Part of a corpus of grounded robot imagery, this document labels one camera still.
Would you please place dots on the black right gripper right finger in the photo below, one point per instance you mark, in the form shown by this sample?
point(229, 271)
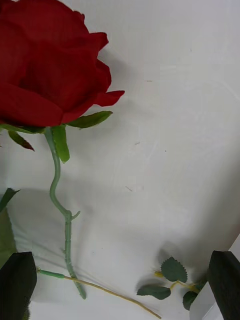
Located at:
point(227, 285)

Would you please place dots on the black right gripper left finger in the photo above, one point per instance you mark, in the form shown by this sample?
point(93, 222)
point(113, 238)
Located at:
point(15, 287)

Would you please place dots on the pale blue flower with stem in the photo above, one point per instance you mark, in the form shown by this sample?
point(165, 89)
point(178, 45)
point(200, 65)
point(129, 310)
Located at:
point(52, 274)

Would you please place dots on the red rose with green stem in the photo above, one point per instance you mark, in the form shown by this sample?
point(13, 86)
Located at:
point(37, 62)

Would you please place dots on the shallow white box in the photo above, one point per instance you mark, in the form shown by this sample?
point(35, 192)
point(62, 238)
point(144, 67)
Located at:
point(205, 305)

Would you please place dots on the green leaf twig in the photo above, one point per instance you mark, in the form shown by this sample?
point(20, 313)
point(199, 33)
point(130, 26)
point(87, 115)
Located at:
point(173, 270)

